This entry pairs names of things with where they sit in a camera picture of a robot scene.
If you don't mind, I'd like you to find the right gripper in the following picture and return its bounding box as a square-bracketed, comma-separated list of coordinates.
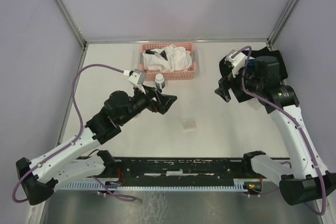
[214, 61, 264, 102]

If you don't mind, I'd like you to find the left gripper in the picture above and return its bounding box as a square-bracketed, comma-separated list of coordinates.
[119, 83, 177, 125]

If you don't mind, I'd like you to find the black garment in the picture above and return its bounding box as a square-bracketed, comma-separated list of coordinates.
[219, 47, 288, 103]

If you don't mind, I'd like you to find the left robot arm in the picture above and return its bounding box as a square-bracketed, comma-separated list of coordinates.
[12, 86, 177, 206]

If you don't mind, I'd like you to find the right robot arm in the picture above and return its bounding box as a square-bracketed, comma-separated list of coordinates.
[215, 53, 335, 206]

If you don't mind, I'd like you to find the white capped pill bottle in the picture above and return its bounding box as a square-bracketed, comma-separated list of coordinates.
[154, 73, 165, 89]

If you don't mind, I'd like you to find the clear bottle lid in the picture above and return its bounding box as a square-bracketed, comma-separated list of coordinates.
[247, 98, 262, 111]

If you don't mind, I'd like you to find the pink plastic basket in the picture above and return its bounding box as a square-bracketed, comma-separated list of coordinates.
[140, 42, 197, 81]

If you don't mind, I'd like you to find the white cloth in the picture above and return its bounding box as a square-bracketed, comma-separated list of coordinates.
[142, 44, 192, 72]

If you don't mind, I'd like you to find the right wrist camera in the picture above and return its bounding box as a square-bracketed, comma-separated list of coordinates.
[225, 50, 247, 78]

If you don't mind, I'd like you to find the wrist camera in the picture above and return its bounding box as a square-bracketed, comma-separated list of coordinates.
[225, 50, 247, 78]
[123, 69, 146, 93]

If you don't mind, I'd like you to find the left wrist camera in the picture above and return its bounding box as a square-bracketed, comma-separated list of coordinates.
[123, 69, 146, 93]

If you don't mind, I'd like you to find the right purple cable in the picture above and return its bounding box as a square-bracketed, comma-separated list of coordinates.
[230, 46, 328, 216]

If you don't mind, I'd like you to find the purple cable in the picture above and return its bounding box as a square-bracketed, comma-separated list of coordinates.
[12, 64, 127, 203]
[230, 46, 328, 216]

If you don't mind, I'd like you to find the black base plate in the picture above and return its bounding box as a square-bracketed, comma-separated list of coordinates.
[98, 157, 260, 187]

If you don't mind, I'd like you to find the white cable duct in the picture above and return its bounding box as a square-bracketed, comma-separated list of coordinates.
[56, 179, 250, 190]

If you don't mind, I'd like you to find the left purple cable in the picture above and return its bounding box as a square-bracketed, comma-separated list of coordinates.
[12, 64, 127, 203]

